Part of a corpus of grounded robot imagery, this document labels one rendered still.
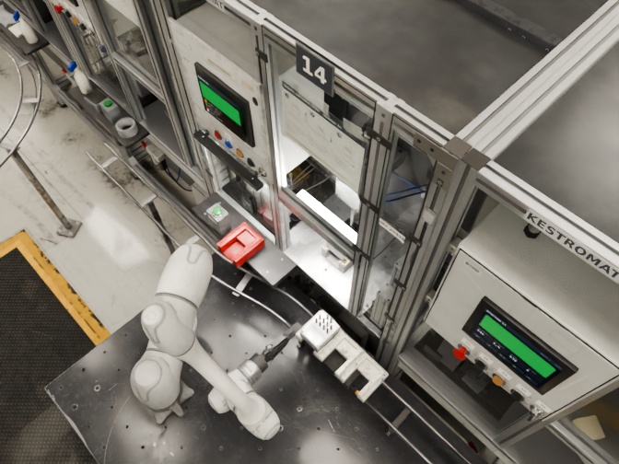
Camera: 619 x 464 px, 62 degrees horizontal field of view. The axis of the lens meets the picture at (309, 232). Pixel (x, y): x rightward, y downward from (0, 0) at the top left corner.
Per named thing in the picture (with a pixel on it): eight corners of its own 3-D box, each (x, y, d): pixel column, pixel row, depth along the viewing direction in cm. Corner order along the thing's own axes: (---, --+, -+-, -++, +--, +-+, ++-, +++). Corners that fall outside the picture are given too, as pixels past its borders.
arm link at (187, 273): (144, 356, 210) (163, 307, 222) (182, 367, 213) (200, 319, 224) (148, 290, 145) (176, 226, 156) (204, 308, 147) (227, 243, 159)
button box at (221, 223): (210, 225, 227) (205, 210, 217) (224, 214, 230) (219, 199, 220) (221, 236, 225) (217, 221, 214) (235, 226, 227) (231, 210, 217)
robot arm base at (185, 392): (165, 434, 204) (161, 431, 199) (133, 393, 213) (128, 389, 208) (201, 400, 211) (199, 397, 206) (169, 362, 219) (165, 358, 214)
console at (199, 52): (191, 127, 196) (160, 21, 157) (248, 88, 207) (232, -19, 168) (265, 190, 181) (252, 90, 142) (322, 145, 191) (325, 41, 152)
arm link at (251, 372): (251, 382, 190) (262, 370, 193) (234, 365, 194) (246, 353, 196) (253, 388, 198) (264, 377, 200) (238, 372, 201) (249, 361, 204)
